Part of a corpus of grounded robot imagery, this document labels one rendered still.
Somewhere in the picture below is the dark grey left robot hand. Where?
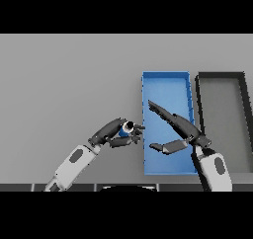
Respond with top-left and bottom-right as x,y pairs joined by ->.
87,118 -> 146,149

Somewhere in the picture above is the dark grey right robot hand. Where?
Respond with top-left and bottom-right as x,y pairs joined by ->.
147,99 -> 213,156

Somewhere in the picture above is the blue pipe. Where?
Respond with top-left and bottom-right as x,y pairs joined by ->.
118,120 -> 135,138

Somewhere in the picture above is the blue bin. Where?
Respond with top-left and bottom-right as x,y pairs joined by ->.
141,70 -> 199,176

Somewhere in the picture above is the dark grey bin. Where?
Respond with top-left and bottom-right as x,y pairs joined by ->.
195,71 -> 253,174

